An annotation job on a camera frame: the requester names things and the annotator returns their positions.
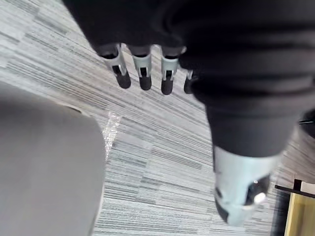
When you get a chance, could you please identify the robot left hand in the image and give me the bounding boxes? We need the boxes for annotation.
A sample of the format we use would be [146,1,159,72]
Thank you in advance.
[61,0,315,226]

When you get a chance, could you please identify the black frame wooden table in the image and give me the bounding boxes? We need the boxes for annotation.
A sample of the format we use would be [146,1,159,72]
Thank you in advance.
[275,179,315,236]

